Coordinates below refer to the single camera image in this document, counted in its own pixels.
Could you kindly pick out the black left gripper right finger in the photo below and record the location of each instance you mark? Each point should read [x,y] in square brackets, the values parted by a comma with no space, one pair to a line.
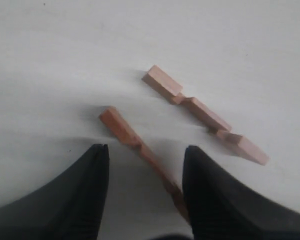
[222,208]

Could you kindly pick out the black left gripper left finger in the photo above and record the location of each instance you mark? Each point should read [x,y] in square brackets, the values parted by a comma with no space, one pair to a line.
[70,207]

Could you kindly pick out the wooden notched piece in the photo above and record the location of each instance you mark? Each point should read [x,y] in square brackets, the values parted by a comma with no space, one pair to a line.
[125,134]
[171,90]

